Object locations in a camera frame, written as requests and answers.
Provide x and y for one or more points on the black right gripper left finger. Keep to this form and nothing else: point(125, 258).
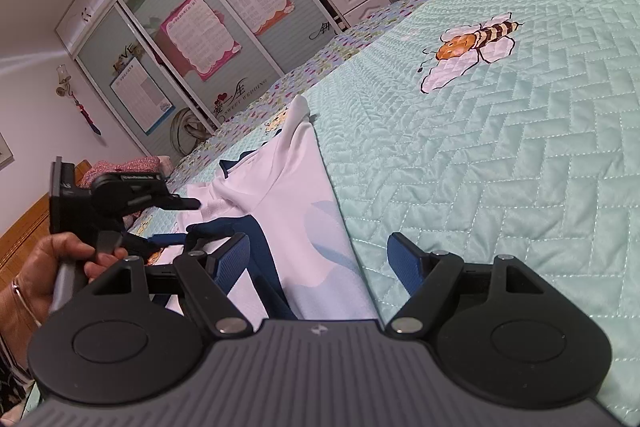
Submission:
point(205, 281)

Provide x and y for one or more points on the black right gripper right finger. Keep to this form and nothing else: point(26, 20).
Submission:
point(429, 279)

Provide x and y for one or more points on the white shirt with navy trim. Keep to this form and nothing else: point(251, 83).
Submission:
point(301, 261)

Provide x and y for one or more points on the person's left forearm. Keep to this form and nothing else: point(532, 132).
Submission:
point(22, 312)

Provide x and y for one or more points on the person's left hand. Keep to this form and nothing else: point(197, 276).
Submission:
point(34, 284)

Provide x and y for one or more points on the red patterned crumpled cloth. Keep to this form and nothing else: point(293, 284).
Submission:
point(161, 164)

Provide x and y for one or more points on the wooden headboard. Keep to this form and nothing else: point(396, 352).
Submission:
point(18, 241)

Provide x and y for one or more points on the mint quilted bee bedspread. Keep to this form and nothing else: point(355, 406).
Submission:
point(495, 127)

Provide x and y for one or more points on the pink bordered poster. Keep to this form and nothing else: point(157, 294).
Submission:
point(200, 37)

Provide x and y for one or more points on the white sliding-door wardrobe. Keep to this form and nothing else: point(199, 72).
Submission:
point(172, 72)

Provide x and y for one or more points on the blue framed wall chart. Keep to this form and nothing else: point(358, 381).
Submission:
point(138, 92)

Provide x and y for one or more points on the red hanging wall ornament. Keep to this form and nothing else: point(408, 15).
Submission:
point(64, 89)

